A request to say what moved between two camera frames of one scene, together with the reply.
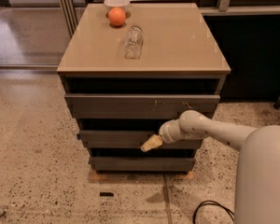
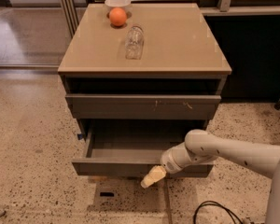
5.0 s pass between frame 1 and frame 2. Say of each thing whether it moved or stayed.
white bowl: stayed
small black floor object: stayed
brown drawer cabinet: stayed
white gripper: moved
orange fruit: stayed
